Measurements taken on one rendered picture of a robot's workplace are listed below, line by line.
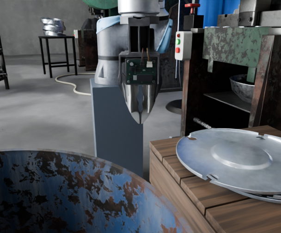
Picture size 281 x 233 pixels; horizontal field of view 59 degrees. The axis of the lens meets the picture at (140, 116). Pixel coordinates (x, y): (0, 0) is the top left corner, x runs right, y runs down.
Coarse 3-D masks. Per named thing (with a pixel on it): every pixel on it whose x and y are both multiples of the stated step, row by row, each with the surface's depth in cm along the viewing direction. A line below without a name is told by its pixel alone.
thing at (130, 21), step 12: (132, 24) 41; (144, 24) 41; (132, 36) 44; (144, 36) 44; (132, 48) 44; (144, 48) 44; (120, 60) 43; (132, 60) 43; (144, 60) 43; (156, 60) 43; (120, 72) 44; (132, 72) 44; (144, 72) 44; (156, 72) 44; (120, 84) 44; (132, 84) 45; (144, 84) 45
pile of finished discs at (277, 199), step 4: (264, 136) 68; (268, 136) 68; (272, 136) 67; (276, 136) 67; (208, 176) 51; (212, 176) 51; (216, 176) 49; (236, 192) 46; (240, 192) 46; (244, 192) 45; (248, 196) 45; (252, 196) 45; (256, 196) 44; (260, 196) 44; (264, 196) 45; (268, 196) 44; (272, 196) 44; (276, 196) 43; (280, 196) 43; (264, 200) 44; (268, 200) 44; (272, 200) 43; (276, 200) 43; (280, 200) 43
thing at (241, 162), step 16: (192, 144) 62; (208, 144) 62; (224, 144) 60; (240, 144) 60; (256, 144) 62; (272, 144) 62; (192, 160) 54; (208, 160) 54; (224, 160) 53; (240, 160) 53; (256, 160) 53; (272, 160) 54; (224, 176) 48; (240, 176) 48; (256, 176) 48; (272, 176) 48; (256, 192) 43; (272, 192) 43
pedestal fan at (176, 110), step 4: (192, 0) 185; (196, 0) 183; (196, 8) 186; (196, 12) 187; (176, 100) 223; (180, 100) 223; (168, 104) 212; (172, 104) 210; (176, 104) 210; (180, 104) 210; (168, 108) 207; (172, 108) 203; (176, 108) 201; (180, 108) 201; (172, 112) 202; (176, 112) 199; (180, 112) 198
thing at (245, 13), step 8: (240, 0) 105; (248, 0) 101; (256, 0) 98; (264, 0) 98; (240, 8) 105; (248, 8) 101; (256, 8) 98; (264, 8) 99; (240, 16) 106; (248, 16) 102; (256, 16) 99; (240, 24) 106; (248, 24) 102; (256, 24) 100
